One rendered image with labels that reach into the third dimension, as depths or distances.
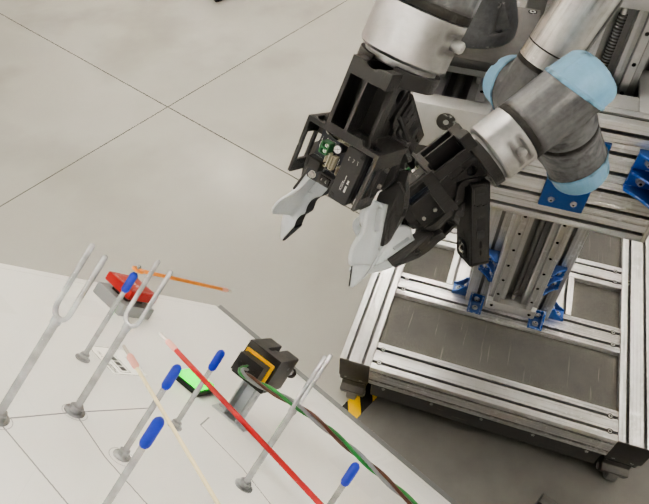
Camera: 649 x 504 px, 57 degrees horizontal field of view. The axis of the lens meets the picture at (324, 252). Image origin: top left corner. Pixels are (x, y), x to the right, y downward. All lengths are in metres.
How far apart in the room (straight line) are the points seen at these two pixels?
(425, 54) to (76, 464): 0.39
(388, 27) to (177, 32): 3.25
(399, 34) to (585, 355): 1.55
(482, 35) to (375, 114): 0.65
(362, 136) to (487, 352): 1.40
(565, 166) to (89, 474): 0.61
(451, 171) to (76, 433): 0.46
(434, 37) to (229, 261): 1.87
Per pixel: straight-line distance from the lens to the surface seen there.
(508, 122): 0.71
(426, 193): 0.69
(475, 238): 0.75
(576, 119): 0.73
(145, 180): 2.69
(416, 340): 1.82
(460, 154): 0.70
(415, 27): 0.48
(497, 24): 1.16
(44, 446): 0.49
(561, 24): 0.85
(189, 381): 0.69
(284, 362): 0.64
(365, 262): 0.56
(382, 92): 0.50
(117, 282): 0.79
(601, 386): 1.89
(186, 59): 3.44
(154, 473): 0.52
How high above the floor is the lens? 1.71
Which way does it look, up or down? 48 degrees down
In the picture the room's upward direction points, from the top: straight up
